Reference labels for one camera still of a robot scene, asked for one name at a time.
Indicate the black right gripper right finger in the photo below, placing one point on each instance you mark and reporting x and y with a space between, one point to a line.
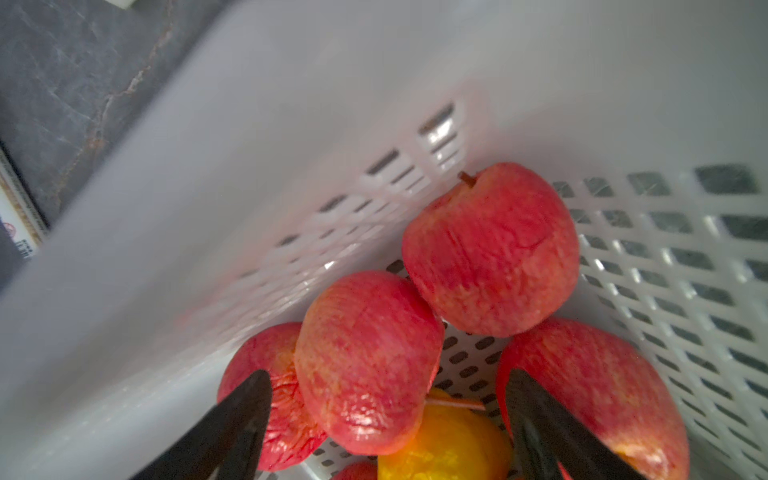
548 440

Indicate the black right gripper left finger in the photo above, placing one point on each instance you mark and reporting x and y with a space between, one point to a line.
226 443

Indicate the red apple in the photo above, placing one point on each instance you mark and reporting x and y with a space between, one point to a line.
497 254
363 470
367 355
292 434
609 387

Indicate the yellow lemon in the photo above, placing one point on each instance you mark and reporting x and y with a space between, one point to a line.
451 443

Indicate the white plastic basket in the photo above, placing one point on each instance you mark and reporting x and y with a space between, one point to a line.
299 139

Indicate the black and white marker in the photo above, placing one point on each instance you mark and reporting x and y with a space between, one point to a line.
20 218

